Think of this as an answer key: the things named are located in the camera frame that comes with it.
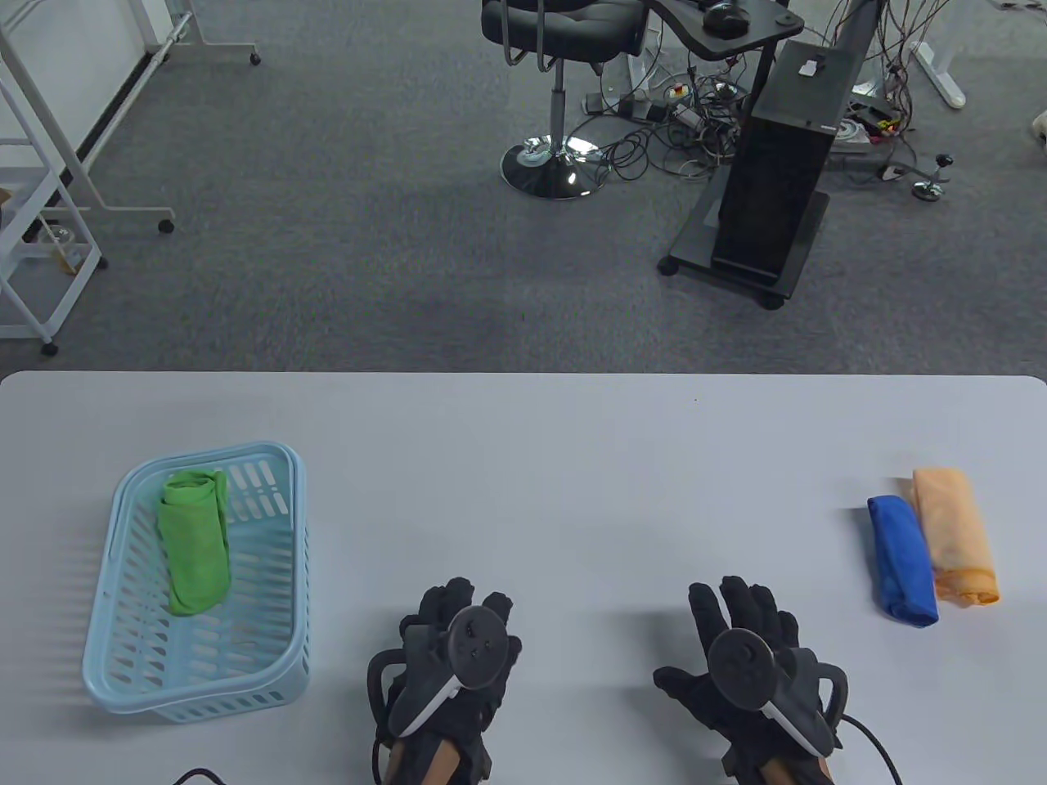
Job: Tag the light blue plastic basket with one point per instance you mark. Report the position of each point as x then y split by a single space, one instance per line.
123 654

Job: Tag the black object on side desk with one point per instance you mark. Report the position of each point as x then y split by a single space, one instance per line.
724 16

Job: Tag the black computer tower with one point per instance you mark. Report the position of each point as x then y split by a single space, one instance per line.
777 188

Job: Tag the green rectangular towel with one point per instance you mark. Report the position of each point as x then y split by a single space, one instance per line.
192 548

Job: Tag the black slanted post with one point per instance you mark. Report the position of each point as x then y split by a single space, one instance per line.
851 24

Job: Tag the orange rectangular towel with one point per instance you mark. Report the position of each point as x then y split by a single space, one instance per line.
957 523

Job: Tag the blue rectangular towel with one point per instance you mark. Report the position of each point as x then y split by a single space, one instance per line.
904 564

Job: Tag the black swivel chair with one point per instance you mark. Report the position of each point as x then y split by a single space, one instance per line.
564 20

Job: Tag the person's left hand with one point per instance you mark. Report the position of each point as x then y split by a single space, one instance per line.
442 605

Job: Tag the black left hand controller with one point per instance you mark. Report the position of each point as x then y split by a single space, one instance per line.
478 646

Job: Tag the black right hand controller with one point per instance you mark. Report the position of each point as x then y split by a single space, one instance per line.
740 666

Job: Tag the round white floor device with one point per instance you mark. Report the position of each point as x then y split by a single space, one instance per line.
851 135

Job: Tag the white rolling whiteboard stand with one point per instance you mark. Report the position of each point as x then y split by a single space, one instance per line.
49 74

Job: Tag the person's left forearm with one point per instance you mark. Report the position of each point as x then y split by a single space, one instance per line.
425 764

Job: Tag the black rolling base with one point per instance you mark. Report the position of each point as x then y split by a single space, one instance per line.
695 237

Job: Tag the black hand controller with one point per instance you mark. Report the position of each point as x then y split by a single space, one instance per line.
478 646
740 666

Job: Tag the white metal rack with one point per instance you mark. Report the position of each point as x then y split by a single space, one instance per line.
24 221

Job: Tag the person's right forearm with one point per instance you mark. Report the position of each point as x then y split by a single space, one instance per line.
777 773

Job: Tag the chrome stand foot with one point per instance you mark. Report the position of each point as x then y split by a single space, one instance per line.
927 192

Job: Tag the person's right hand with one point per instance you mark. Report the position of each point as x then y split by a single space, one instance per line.
748 609

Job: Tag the small black side desk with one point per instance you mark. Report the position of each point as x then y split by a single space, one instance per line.
752 37

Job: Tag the white desk leg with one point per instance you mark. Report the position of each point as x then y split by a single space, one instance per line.
941 78

